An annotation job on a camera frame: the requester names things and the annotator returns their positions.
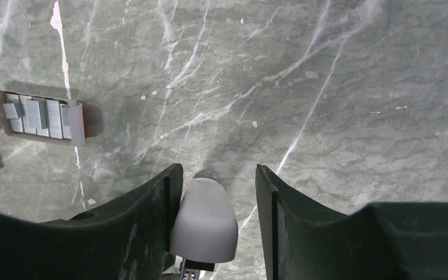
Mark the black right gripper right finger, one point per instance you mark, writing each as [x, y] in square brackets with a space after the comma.
[304, 239]

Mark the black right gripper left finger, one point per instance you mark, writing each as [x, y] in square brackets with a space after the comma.
[125, 238]

